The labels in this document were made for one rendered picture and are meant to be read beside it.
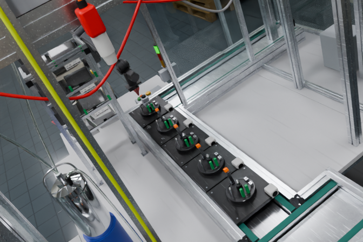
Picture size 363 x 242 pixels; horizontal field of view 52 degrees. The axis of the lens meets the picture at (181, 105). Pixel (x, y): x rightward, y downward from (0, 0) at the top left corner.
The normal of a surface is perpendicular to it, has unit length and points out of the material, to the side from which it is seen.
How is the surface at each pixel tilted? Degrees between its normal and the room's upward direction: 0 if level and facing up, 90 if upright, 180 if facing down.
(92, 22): 90
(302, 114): 0
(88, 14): 90
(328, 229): 0
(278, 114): 0
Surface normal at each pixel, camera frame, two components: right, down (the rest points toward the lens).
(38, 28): 0.48, 0.36
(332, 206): -0.33, -0.76
